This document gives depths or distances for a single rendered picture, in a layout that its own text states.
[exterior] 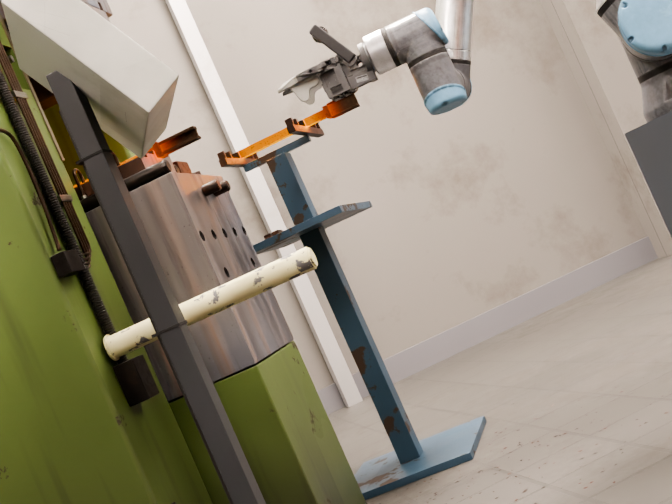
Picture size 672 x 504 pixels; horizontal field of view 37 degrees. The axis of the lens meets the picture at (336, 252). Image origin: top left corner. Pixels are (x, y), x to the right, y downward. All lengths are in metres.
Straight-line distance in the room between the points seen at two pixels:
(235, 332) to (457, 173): 2.98
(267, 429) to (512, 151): 3.18
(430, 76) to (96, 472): 1.05
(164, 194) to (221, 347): 0.35
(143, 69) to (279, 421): 0.86
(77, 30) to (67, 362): 0.65
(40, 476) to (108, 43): 0.85
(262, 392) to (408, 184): 2.88
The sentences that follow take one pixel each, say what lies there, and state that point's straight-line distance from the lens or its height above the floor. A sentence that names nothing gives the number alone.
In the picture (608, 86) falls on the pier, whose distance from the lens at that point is 5.14.
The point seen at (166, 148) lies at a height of 0.99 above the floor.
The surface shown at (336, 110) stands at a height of 0.99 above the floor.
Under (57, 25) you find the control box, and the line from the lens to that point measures 1.65.
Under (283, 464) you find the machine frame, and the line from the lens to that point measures 2.17.
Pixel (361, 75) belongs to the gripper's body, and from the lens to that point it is 2.23.
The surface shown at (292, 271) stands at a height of 0.61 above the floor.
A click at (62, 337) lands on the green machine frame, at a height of 0.67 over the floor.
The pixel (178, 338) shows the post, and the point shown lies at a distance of 1.71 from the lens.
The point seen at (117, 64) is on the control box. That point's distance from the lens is 1.63.
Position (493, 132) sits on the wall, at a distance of 5.09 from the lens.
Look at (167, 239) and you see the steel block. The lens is 2.17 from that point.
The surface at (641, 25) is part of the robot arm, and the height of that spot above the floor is 0.78.
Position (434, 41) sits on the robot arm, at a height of 0.94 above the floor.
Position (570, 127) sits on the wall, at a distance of 5.25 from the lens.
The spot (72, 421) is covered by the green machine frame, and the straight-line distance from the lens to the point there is 1.98.
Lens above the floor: 0.57
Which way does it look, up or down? 1 degrees up
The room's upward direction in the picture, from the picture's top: 24 degrees counter-clockwise
